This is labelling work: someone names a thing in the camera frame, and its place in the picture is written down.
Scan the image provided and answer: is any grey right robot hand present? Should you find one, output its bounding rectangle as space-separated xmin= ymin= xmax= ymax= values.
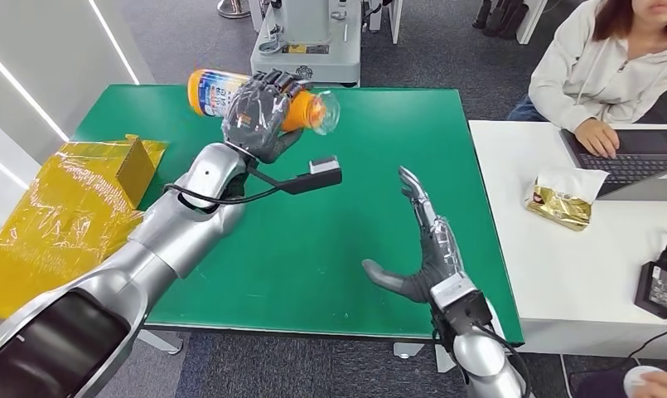
xmin=361 ymin=166 xmax=466 ymax=305

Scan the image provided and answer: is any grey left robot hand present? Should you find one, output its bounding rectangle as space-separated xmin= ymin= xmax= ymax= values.
xmin=221 ymin=68 xmax=314 ymax=165

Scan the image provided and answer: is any orange plastic bottle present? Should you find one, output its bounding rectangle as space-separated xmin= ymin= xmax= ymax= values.
xmin=187 ymin=68 xmax=342 ymax=138

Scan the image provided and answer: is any white machine base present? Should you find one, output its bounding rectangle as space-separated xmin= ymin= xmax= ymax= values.
xmin=249 ymin=0 xmax=363 ymax=88

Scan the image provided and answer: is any white table foot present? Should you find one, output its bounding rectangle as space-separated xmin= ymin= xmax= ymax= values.
xmin=393 ymin=341 xmax=425 ymax=361
xmin=138 ymin=329 xmax=184 ymax=356
xmin=436 ymin=342 xmax=456 ymax=375

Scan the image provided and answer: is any chrome stand base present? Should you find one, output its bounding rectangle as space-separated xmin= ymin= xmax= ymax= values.
xmin=217 ymin=0 xmax=253 ymax=19

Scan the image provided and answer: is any gold and white snack bag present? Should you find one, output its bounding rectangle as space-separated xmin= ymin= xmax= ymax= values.
xmin=524 ymin=167 xmax=611 ymax=232

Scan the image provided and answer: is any person's hand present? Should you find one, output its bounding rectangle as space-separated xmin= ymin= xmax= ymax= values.
xmin=633 ymin=372 xmax=667 ymax=398
xmin=573 ymin=117 xmax=621 ymax=160

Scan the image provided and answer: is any dark grey laptop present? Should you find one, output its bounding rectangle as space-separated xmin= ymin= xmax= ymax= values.
xmin=559 ymin=129 xmax=667 ymax=202

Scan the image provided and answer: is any yellow taped cardboard box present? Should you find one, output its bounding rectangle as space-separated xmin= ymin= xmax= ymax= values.
xmin=0 ymin=134 xmax=168 ymax=325

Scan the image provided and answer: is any black power adapter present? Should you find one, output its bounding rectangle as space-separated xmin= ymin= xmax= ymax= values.
xmin=634 ymin=260 xmax=667 ymax=321

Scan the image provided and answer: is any white round device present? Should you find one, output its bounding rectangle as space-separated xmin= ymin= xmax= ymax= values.
xmin=623 ymin=365 xmax=665 ymax=396

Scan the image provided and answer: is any person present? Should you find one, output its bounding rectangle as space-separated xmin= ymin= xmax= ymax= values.
xmin=505 ymin=0 xmax=667 ymax=159

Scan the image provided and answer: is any white desk leg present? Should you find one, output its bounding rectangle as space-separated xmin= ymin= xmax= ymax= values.
xmin=516 ymin=0 xmax=551 ymax=46

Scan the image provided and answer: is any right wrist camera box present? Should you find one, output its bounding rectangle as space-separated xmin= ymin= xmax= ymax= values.
xmin=428 ymin=273 xmax=495 ymax=337

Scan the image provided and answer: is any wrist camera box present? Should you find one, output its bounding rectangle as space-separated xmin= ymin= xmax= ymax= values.
xmin=428 ymin=273 xmax=495 ymax=337
xmin=280 ymin=155 xmax=344 ymax=197

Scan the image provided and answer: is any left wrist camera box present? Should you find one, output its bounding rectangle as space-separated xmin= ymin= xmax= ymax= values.
xmin=280 ymin=155 xmax=344 ymax=197

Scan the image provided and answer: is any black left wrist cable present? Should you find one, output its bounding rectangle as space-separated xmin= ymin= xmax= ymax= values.
xmin=164 ymin=164 xmax=292 ymax=208

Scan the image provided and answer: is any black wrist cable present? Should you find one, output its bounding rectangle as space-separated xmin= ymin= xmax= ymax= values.
xmin=470 ymin=323 xmax=533 ymax=398
xmin=164 ymin=164 xmax=292 ymax=208

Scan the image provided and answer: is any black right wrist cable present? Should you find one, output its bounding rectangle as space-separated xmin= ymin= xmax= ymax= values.
xmin=470 ymin=323 xmax=533 ymax=398

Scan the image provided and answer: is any white floor cable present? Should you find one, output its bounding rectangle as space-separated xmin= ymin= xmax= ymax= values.
xmin=559 ymin=354 xmax=574 ymax=398

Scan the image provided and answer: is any black adapter mains cable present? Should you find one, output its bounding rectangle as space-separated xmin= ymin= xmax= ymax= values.
xmin=572 ymin=319 xmax=667 ymax=380

